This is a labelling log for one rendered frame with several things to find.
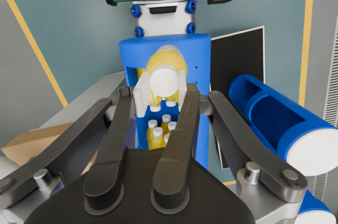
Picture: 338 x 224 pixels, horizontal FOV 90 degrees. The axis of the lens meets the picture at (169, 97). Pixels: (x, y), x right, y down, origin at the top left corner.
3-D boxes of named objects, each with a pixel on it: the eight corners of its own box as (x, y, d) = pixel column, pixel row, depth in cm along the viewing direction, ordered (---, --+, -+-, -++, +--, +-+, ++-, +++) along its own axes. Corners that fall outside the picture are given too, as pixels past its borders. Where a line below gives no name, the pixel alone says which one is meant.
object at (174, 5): (151, 15, 66) (147, 13, 54) (150, 8, 65) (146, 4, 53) (176, 13, 65) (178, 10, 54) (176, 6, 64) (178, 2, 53)
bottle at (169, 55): (153, 44, 39) (136, 54, 22) (183, 43, 39) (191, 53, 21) (155, 74, 41) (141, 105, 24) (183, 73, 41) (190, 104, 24)
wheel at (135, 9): (137, 17, 61) (142, 17, 62) (135, 3, 59) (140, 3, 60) (131, 18, 64) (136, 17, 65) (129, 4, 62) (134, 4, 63)
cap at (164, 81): (149, 66, 22) (147, 69, 21) (178, 65, 22) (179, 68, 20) (151, 94, 24) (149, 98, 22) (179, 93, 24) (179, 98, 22)
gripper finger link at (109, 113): (133, 120, 15) (100, 122, 15) (142, 97, 20) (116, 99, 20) (130, 105, 15) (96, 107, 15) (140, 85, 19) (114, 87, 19)
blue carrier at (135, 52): (157, 189, 103) (144, 244, 77) (135, 36, 68) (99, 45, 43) (204, 192, 98) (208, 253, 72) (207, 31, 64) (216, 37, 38)
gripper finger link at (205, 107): (187, 102, 14) (223, 100, 14) (185, 82, 19) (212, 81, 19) (187, 117, 15) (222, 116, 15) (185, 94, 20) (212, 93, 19)
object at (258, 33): (218, 160, 215) (221, 169, 201) (198, 39, 157) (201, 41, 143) (260, 153, 210) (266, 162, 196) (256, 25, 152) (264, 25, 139)
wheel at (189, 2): (185, 13, 61) (190, 12, 60) (185, -1, 59) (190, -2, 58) (192, 13, 64) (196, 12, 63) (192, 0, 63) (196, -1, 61)
